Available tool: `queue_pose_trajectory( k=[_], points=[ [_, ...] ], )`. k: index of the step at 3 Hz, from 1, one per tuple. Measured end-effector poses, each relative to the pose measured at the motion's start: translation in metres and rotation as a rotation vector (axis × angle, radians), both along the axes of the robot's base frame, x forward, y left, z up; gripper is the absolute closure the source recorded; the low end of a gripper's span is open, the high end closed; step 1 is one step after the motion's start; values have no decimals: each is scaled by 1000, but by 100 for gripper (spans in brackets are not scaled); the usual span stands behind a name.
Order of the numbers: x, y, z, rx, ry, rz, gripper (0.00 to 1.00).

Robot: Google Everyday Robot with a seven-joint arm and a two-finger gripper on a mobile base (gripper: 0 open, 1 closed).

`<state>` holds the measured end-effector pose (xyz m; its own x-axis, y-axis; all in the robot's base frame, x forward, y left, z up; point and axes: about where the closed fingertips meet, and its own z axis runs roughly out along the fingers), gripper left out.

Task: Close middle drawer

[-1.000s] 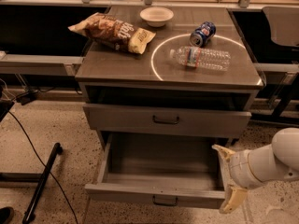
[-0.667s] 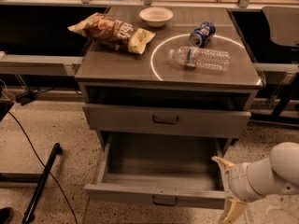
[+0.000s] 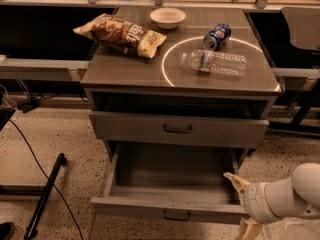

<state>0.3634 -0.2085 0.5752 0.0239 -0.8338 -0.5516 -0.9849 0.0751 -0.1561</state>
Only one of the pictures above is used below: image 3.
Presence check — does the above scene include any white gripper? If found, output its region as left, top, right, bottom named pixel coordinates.
left=223, top=172, right=274, bottom=240

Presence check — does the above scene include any grey drawer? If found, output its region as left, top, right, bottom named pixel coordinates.
left=91, top=142, right=246, bottom=224
left=89, top=111, right=269, bottom=148

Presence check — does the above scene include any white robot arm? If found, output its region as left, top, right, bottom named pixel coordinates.
left=223, top=163, right=320, bottom=240

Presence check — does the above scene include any grey drawer cabinet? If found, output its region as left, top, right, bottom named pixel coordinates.
left=81, top=8, right=282, bottom=153

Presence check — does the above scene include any grey top drawer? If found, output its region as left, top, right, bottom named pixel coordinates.
left=89, top=111, right=269, bottom=148

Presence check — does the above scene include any clear plastic water bottle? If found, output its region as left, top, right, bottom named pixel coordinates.
left=181, top=50, right=247, bottom=76

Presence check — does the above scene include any blue soda can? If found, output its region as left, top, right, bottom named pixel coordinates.
left=203, top=23, right=231, bottom=51

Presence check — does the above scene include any white bowl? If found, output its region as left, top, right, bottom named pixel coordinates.
left=150, top=7, right=186, bottom=29

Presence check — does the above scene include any brown chip bag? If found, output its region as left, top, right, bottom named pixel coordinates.
left=73, top=14, right=167, bottom=58

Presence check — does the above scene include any black metal stand leg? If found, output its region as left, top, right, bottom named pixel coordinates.
left=24, top=153, right=67, bottom=240

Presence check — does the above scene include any black shoe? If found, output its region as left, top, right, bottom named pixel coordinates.
left=0, top=222, right=15, bottom=240

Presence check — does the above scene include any black floor cable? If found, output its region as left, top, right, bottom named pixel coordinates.
left=8, top=118, right=85, bottom=240

